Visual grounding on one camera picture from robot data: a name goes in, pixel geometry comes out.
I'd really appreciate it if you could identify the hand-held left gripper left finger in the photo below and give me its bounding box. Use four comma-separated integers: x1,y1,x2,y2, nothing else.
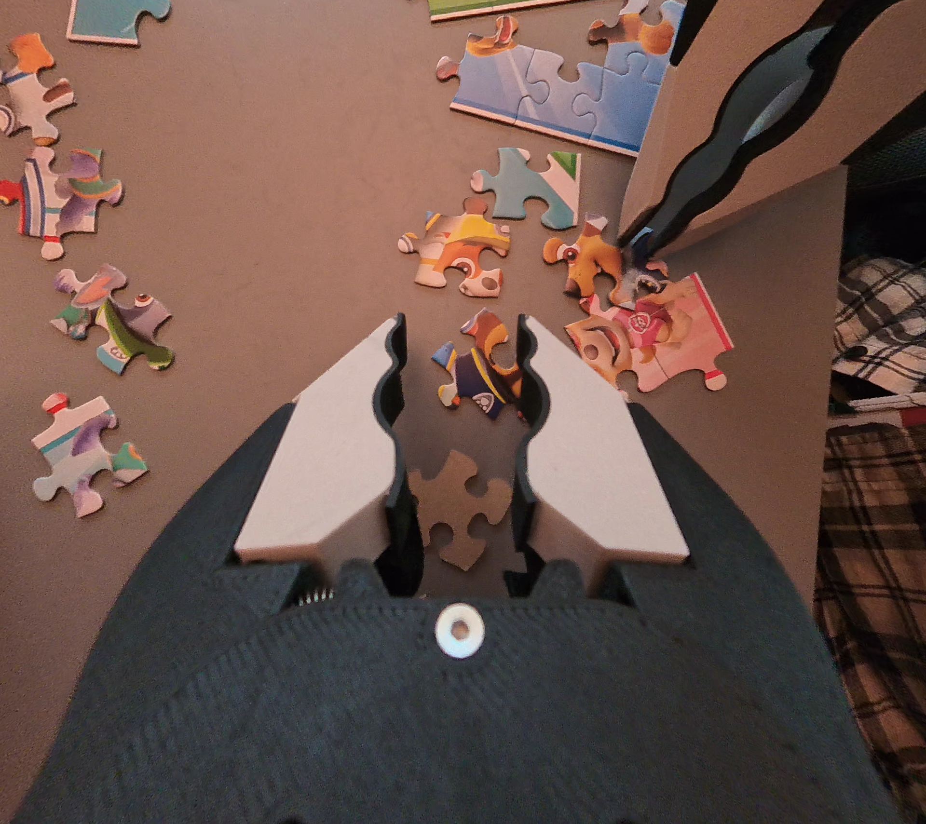
233,314,424,598

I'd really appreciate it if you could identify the grey desk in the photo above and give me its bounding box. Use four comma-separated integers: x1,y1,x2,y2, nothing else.
0,0,851,824

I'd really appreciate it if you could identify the pink dog puzzle piece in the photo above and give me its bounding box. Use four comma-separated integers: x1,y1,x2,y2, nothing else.
564,272,735,398

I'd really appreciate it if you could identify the plain blue puzzle piece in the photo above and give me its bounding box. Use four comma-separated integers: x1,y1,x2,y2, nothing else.
572,54,670,158

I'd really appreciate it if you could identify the purple teal striped puzzle piece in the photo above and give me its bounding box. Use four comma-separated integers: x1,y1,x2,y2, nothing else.
0,146,124,261

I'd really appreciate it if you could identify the teal green corner puzzle piece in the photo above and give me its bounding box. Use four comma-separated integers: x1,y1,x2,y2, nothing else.
470,148,582,232

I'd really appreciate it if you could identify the green purple puzzle piece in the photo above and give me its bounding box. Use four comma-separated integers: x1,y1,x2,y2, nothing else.
49,262,177,377

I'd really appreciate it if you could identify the orange tail blue border puzzle piece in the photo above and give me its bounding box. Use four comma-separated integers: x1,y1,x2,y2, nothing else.
587,0,686,76

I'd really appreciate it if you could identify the plain brown cardboard puzzle piece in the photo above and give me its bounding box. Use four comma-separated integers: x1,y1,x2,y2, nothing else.
407,450,513,572

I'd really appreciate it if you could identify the light blue sky puzzle section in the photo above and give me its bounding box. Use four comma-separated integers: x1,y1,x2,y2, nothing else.
436,15,609,141

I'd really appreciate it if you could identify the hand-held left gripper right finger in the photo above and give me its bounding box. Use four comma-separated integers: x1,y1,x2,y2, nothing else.
505,314,692,598

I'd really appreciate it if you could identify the navy uniform dog puzzle piece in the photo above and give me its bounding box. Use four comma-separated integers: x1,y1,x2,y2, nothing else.
432,309,529,420

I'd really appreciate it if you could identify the white orange puzzle piece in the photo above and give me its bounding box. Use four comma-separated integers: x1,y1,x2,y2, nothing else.
0,33,77,147

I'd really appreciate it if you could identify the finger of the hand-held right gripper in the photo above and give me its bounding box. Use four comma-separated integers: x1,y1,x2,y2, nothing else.
617,0,847,246
646,0,926,257

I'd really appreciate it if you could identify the red white green pocket item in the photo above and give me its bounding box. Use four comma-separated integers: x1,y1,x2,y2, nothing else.
828,392,926,431

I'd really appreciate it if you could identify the yellow helmet dog puzzle piece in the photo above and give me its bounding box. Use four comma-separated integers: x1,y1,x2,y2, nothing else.
398,198,512,298

